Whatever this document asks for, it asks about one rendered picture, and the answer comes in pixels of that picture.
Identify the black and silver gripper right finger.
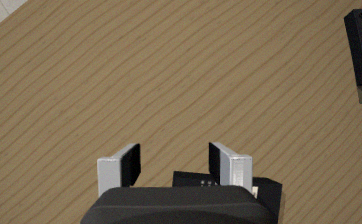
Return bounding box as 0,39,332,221
209,142,253,194

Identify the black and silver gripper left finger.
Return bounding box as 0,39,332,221
97,143,141,197

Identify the black lighting desk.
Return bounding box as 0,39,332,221
172,171,282,224

